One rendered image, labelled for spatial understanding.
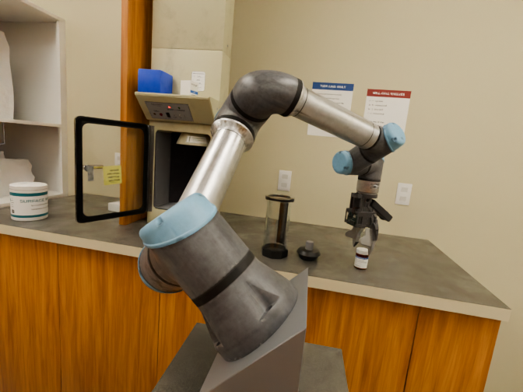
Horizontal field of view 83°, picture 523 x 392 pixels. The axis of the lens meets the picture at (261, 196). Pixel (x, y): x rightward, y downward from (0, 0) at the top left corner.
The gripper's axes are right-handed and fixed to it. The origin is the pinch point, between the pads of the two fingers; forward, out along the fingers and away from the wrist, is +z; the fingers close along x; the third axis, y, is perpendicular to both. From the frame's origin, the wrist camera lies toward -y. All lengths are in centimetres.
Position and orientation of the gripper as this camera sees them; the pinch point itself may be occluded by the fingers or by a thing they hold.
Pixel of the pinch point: (363, 247)
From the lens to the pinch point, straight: 114.5
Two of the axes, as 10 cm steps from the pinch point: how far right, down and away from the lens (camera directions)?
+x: 3.2, 1.9, -9.3
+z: -0.9, 9.8, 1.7
